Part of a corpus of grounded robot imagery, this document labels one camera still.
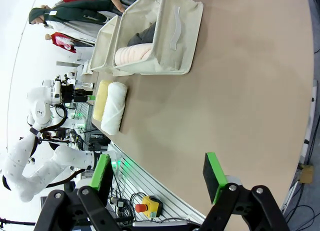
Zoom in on pale yellow rolled towel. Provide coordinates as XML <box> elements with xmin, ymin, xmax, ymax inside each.
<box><xmin>92</xmin><ymin>79</ymin><xmax>113</xmax><ymax>122</ymax></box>

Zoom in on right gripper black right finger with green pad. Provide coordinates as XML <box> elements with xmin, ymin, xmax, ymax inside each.
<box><xmin>199</xmin><ymin>152</ymin><xmax>291</xmax><ymax>231</ymax></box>

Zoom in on black floor cables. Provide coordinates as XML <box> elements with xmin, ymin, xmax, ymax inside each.
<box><xmin>281</xmin><ymin>180</ymin><xmax>320</xmax><ymax>231</ymax></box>

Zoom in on person in green hooded jacket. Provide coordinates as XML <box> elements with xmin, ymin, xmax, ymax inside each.
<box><xmin>28</xmin><ymin>5</ymin><xmax>123</xmax><ymax>43</ymax></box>

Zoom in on pale pink towel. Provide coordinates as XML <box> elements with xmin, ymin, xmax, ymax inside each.
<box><xmin>114</xmin><ymin>43</ymin><xmax>153</xmax><ymax>67</ymax></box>

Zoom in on person in red white top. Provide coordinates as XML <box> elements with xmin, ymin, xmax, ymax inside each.
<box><xmin>44</xmin><ymin>31</ymin><xmax>78</xmax><ymax>54</ymax></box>

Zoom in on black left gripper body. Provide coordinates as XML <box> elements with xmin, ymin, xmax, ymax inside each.
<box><xmin>59</xmin><ymin>84</ymin><xmax>76</xmax><ymax>104</ymax></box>

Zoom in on yellow emergency stop button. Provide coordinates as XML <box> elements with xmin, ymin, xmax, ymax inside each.
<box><xmin>135</xmin><ymin>195</ymin><xmax>164</xmax><ymax>219</ymax></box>

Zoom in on dark grey towel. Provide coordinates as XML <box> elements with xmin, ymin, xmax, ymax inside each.
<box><xmin>126</xmin><ymin>22</ymin><xmax>158</xmax><ymax>47</ymax></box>

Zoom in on black tripod leg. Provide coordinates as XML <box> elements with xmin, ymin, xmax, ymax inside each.
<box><xmin>0</xmin><ymin>216</ymin><xmax>36</xmax><ymax>227</ymax></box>

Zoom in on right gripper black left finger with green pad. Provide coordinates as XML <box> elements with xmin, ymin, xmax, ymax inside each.
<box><xmin>33</xmin><ymin>153</ymin><xmax>124</xmax><ymax>231</ymax></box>

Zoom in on cream fabric basket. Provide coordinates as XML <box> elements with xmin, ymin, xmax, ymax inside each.
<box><xmin>111</xmin><ymin>0</ymin><xmax>204</xmax><ymax>77</ymax></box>
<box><xmin>89</xmin><ymin>14</ymin><xmax>126</xmax><ymax>75</ymax></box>

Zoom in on small cardboard box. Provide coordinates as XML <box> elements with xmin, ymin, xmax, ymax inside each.
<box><xmin>298</xmin><ymin>164</ymin><xmax>315</xmax><ymax>185</ymax></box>

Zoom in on black cable bundle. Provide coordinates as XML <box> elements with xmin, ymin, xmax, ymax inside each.
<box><xmin>108</xmin><ymin>173</ymin><xmax>151</xmax><ymax>223</ymax></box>

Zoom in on white rolled towel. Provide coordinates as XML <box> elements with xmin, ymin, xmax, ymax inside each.
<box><xmin>100</xmin><ymin>81</ymin><xmax>128</xmax><ymax>136</ymax></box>

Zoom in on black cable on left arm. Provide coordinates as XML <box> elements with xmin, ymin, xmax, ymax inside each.
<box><xmin>29</xmin><ymin>103</ymin><xmax>69</xmax><ymax>144</ymax></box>

